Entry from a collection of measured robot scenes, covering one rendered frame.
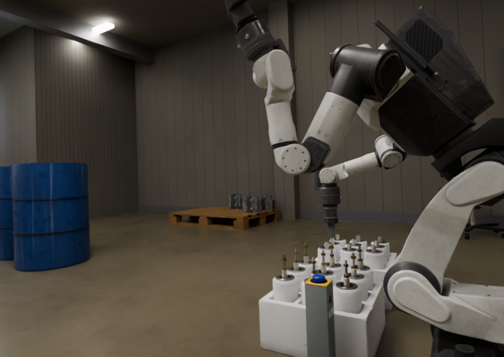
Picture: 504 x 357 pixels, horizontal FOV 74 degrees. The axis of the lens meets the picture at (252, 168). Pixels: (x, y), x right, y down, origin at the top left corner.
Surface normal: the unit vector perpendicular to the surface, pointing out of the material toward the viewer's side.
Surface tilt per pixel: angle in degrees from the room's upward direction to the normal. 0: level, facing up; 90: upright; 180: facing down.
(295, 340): 90
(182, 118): 90
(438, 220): 114
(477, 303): 90
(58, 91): 90
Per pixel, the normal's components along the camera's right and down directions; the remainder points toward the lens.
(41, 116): 0.85, -0.04
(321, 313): -0.49, 0.00
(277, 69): 0.32, -0.11
